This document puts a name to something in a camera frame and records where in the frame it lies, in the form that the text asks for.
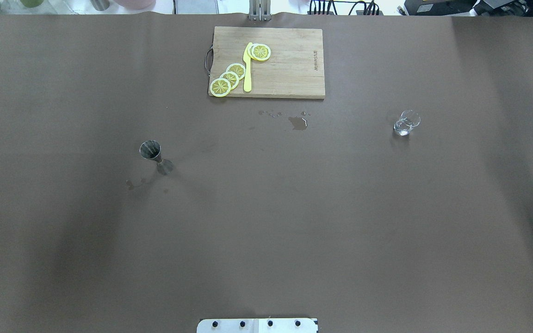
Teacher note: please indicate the steel double jigger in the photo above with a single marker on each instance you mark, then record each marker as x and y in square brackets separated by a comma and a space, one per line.
[151, 150]

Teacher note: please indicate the clear glass measuring cup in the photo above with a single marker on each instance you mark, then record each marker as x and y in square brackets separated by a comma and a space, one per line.
[407, 121]

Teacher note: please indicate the yellow plastic knife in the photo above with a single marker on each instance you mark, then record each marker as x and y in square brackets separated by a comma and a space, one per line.
[247, 85]

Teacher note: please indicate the wooden cutting board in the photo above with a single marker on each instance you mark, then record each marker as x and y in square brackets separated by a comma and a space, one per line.
[295, 69]

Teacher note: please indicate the lemon slice near knife blade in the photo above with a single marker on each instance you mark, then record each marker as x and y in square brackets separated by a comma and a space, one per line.
[260, 52]

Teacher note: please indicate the black power strip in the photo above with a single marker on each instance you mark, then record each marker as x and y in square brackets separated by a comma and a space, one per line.
[344, 7]

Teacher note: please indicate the aluminium frame post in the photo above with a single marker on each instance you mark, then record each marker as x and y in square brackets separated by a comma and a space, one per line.
[260, 10]

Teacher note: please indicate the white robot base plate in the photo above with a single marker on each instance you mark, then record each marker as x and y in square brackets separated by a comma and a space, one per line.
[258, 325]

